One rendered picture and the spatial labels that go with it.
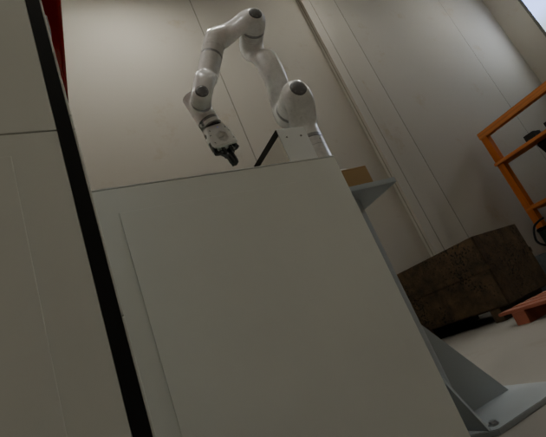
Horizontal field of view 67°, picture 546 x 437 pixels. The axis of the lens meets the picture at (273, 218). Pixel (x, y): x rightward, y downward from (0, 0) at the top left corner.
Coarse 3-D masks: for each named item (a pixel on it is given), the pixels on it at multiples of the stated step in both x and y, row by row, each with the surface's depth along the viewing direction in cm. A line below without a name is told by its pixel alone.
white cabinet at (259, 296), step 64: (128, 192) 83; (192, 192) 89; (256, 192) 94; (320, 192) 101; (128, 256) 78; (192, 256) 82; (256, 256) 87; (320, 256) 93; (128, 320) 73; (192, 320) 76; (256, 320) 81; (320, 320) 86; (384, 320) 92; (192, 384) 71; (256, 384) 75; (320, 384) 80; (384, 384) 85
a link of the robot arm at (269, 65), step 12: (240, 36) 176; (240, 48) 180; (252, 48) 176; (252, 60) 173; (264, 60) 167; (276, 60) 168; (264, 72) 168; (276, 72) 166; (276, 84) 168; (276, 96) 170; (276, 120) 170
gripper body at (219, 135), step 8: (208, 128) 153; (216, 128) 154; (224, 128) 156; (208, 136) 152; (216, 136) 152; (224, 136) 154; (232, 136) 155; (208, 144) 154; (216, 144) 151; (224, 144) 152
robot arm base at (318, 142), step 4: (312, 136) 156; (316, 136) 156; (320, 136) 157; (312, 140) 155; (316, 140) 155; (320, 140) 156; (324, 140) 158; (312, 144) 155; (316, 144) 155; (320, 144) 155; (324, 144) 157; (316, 148) 154; (320, 148) 154; (324, 148) 155; (316, 152) 154; (320, 152) 154; (324, 152) 154; (328, 152) 156; (320, 156) 153
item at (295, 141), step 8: (288, 128) 116; (296, 128) 117; (280, 136) 113; (288, 136) 114; (296, 136) 116; (304, 136) 117; (288, 144) 113; (296, 144) 114; (304, 144) 115; (288, 152) 112; (296, 152) 113; (304, 152) 114; (312, 152) 115
